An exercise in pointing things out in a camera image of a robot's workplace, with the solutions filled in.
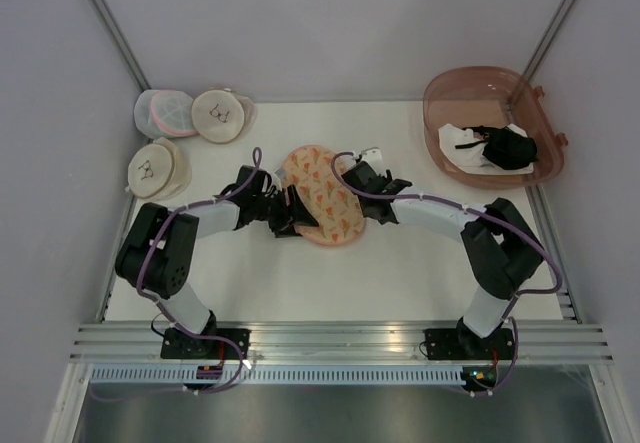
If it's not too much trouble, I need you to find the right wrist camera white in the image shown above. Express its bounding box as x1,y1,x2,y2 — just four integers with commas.
356,147,387,174

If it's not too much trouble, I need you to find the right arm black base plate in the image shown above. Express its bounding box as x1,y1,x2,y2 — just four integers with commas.
423,328,515,361

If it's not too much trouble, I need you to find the beige round laundry bag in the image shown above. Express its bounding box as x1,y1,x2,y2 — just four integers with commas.
125,137,192,201
191,88,257,145

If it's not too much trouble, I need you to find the pink translucent plastic basket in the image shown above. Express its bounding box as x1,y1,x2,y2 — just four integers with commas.
423,66,568,190

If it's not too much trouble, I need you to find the white garment in basket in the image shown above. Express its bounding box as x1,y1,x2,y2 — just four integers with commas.
438,123,534,176

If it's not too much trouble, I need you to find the aluminium front rail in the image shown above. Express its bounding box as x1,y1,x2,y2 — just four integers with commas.
70,320,613,365

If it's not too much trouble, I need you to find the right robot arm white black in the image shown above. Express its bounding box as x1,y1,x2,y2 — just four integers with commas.
340,161,543,359

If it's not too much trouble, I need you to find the beige round laundry bag lower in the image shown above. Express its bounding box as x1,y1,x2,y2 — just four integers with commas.
125,137,192,201

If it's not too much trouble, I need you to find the left aluminium corner post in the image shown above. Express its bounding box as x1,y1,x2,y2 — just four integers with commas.
88,0,151,92

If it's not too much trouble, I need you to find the right aluminium corner post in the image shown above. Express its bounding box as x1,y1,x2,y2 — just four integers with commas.
522,0,579,81

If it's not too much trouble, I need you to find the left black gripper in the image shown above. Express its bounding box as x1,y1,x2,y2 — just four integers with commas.
251,185,318,238

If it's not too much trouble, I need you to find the white slotted cable duct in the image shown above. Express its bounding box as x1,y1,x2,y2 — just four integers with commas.
90,364,465,386

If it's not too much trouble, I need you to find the orange floral mesh laundry bag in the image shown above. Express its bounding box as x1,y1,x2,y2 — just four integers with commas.
281,145,366,246

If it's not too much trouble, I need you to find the white pink mesh laundry bag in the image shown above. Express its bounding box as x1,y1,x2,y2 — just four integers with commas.
133,90,198,139

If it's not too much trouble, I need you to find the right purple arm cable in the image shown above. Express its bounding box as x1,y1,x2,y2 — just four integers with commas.
330,150,564,399

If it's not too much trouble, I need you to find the black bra in basket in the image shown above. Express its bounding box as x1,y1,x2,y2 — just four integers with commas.
454,126,538,171

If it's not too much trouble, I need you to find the aluminium corner post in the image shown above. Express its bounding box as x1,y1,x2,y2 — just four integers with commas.
88,0,151,92
522,0,579,81

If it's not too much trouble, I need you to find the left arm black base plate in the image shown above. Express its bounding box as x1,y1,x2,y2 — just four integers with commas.
160,328,250,361

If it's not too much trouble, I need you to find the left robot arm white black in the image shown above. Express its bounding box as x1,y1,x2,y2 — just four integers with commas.
115,166,319,359

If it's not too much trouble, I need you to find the beige round laundry bag upper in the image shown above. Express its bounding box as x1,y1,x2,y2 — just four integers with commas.
191,88,257,145

